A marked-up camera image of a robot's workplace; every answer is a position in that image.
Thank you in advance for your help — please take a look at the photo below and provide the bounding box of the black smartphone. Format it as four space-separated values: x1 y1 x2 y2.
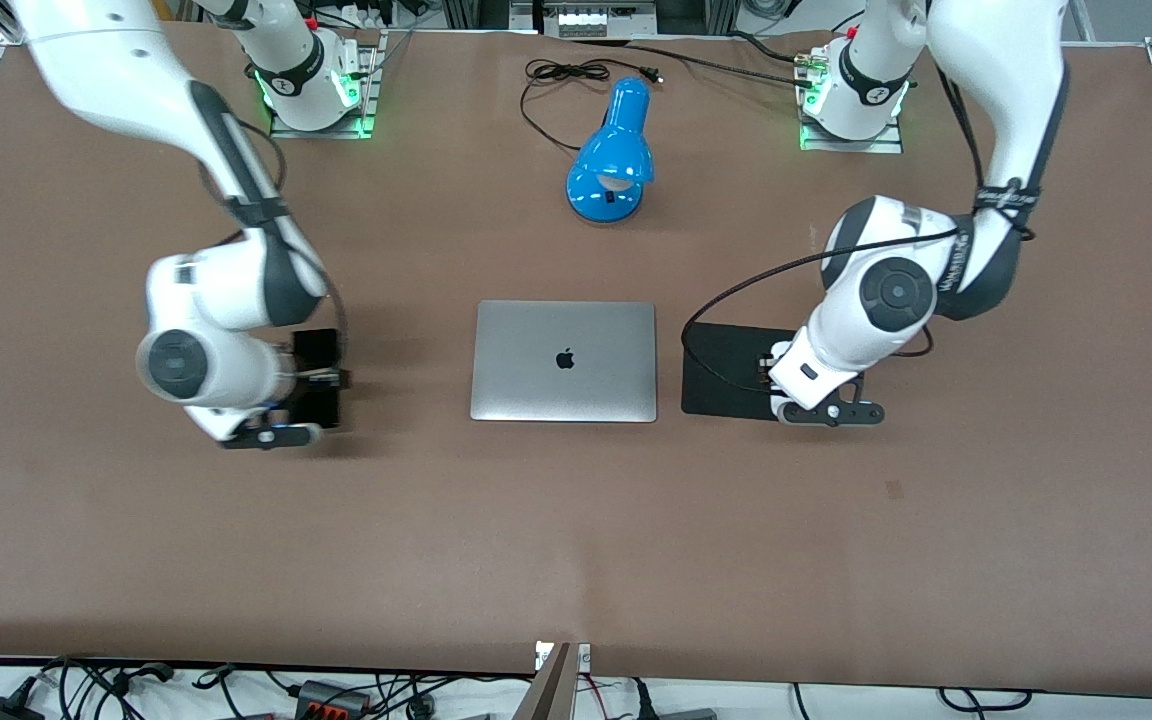
292 328 344 431

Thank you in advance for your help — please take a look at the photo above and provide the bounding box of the black mouse pad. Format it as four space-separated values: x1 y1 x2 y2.
681 321 808 424

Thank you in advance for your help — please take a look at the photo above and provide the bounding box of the silver closed laptop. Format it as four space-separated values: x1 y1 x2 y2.
469 300 658 424

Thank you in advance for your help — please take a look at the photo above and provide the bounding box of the blue desk lamp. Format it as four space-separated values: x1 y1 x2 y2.
565 76 656 225

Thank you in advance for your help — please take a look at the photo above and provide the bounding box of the black connector with orange tabs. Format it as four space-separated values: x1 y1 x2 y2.
294 679 373 719

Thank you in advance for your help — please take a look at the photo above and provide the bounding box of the white power strip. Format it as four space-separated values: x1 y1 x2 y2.
540 0 659 39

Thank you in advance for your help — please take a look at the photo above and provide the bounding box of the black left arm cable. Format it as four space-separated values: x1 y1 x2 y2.
682 60 1037 393

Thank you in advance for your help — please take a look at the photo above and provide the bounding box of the aluminium left arm base plate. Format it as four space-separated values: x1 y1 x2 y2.
799 45 905 154

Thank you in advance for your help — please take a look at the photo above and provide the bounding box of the aluminium right arm base plate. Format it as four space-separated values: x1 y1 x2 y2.
268 30 382 140

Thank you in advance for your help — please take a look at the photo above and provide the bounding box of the thick black power cable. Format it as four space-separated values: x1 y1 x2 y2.
572 36 819 89

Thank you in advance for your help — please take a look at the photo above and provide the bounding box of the thin black lamp cord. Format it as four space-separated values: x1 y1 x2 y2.
519 58 664 153

